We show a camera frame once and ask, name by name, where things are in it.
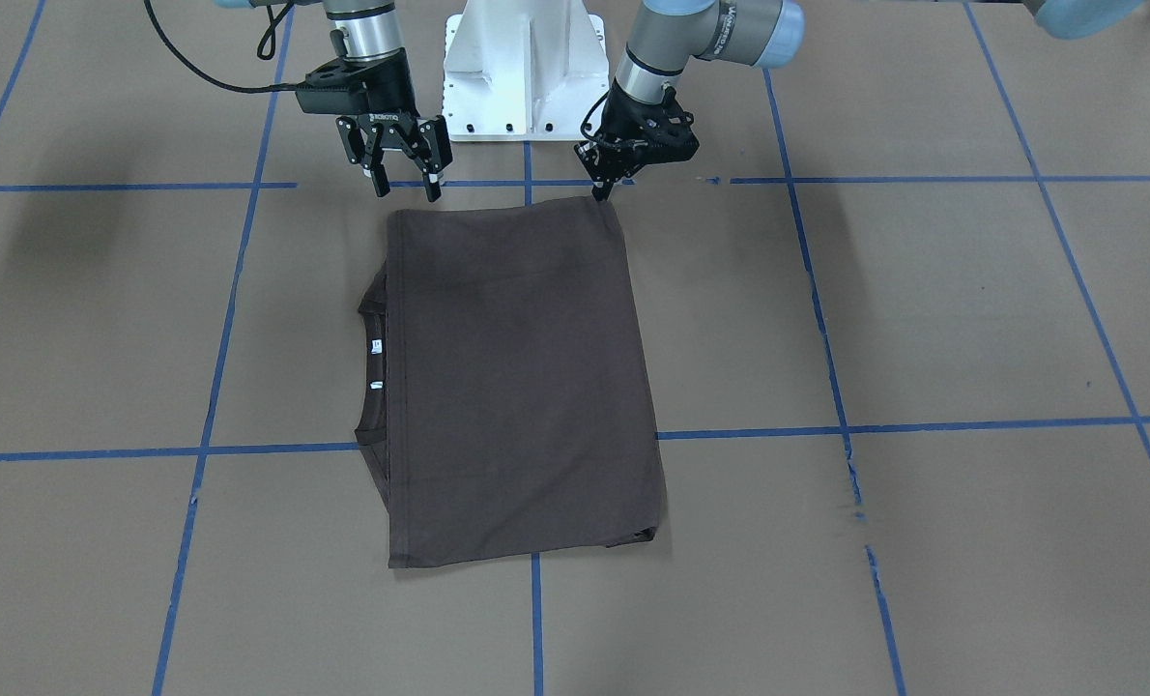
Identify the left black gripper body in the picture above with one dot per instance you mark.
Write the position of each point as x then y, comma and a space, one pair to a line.
630, 109

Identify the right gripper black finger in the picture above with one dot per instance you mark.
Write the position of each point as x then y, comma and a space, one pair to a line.
372, 161

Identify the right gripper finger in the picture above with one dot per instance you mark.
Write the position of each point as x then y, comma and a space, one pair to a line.
429, 154

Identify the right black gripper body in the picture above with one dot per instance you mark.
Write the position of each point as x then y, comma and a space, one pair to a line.
388, 96

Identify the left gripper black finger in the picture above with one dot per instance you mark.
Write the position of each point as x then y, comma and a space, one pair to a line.
604, 177

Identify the dark brown t-shirt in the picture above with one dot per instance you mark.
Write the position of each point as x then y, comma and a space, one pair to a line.
507, 408

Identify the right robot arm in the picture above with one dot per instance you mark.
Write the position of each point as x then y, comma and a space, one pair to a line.
360, 31

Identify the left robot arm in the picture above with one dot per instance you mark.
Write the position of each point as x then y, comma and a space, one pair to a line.
666, 34

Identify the brown paper table cover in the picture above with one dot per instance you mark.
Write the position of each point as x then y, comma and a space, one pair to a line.
896, 314

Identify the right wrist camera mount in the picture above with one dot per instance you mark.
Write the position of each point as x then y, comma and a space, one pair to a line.
336, 88

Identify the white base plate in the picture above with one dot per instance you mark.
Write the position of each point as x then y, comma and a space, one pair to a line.
523, 71

